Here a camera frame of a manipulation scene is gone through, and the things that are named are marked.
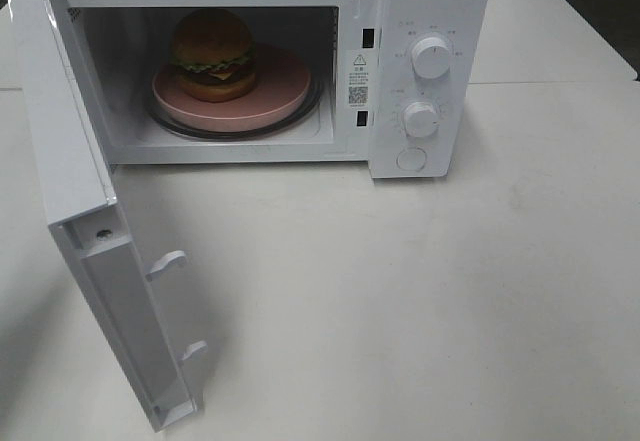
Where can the round door release button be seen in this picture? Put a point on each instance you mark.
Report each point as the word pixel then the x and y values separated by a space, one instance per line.
pixel 412 159

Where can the pink round plate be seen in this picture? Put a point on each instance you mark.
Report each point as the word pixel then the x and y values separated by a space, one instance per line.
pixel 272 63

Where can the burger with lettuce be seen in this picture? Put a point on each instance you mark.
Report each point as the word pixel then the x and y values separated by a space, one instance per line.
pixel 214 56

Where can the white microwave door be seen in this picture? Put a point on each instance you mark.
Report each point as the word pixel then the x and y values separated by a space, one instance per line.
pixel 84 217

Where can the glass microwave turntable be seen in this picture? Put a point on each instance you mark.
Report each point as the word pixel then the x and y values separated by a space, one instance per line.
pixel 269 109

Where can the lower white microwave knob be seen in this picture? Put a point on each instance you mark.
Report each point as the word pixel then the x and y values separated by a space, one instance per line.
pixel 420 119

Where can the white microwave knob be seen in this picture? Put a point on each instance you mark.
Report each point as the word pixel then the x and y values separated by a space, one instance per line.
pixel 431 56
pixel 420 119

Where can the white warning label sticker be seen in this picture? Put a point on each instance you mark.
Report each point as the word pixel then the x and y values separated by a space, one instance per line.
pixel 359 78

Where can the white microwave oven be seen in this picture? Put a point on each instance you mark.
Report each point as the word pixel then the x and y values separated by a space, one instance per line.
pixel 129 43

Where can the upper white microwave knob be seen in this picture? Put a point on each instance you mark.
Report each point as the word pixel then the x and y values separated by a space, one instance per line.
pixel 431 56

